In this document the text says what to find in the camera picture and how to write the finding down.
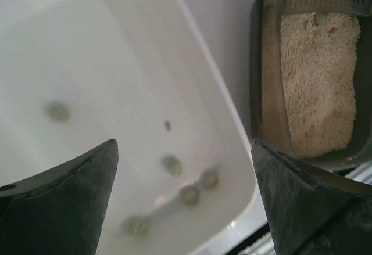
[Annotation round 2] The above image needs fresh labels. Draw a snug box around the white plastic tub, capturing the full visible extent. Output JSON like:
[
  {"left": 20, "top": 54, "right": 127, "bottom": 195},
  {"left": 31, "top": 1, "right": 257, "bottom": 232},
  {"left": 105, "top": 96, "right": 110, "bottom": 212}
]
[{"left": 1, "top": 0, "right": 266, "bottom": 254}]

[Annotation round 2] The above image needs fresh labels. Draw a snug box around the dark grey litter box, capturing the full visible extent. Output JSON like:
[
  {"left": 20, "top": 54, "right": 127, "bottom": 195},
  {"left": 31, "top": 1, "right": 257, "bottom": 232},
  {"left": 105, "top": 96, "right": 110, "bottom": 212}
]
[{"left": 249, "top": 0, "right": 371, "bottom": 170}]

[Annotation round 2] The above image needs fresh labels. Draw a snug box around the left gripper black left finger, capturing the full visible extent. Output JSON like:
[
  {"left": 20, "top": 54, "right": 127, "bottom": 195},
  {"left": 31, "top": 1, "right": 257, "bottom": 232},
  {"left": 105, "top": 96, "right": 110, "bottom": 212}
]
[{"left": 1, "top": 139, "right": 119, "bottom": 254}]

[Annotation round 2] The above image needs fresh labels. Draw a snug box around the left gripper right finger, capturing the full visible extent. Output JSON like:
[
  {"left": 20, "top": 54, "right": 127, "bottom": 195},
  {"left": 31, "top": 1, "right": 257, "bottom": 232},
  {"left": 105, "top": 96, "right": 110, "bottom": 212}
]
[{"left": 252, "top": 139, "right": 371, "bottom": 254}]

